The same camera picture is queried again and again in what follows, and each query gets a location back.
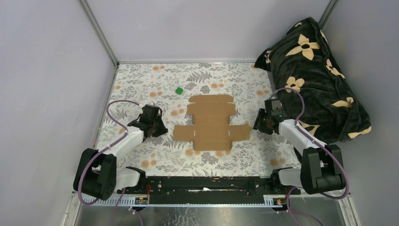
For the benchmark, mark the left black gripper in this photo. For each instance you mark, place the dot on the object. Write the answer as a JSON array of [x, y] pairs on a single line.
[[163, 130]]

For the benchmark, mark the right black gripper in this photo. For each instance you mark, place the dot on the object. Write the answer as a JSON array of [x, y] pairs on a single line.
[[258, 124]]

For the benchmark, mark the brown cardboard box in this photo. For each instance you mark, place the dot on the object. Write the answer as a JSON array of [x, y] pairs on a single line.
[[211, 129]]

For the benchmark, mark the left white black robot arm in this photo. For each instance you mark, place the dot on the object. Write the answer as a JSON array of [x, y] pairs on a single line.
[[98, 174]]

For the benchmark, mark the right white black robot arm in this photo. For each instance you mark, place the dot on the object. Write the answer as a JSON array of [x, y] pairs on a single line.
[[321, 169]]

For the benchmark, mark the small green cube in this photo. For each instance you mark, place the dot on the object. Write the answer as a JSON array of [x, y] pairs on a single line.
[[179, 90]]

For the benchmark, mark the floral patterned table mat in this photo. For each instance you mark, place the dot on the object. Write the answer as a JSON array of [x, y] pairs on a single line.
[[138, 84]]

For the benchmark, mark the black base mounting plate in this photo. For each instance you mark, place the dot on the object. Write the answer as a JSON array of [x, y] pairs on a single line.
[[179, 190]]

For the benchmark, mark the black floral blanket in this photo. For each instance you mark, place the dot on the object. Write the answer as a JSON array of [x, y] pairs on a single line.
[[311, 85]]

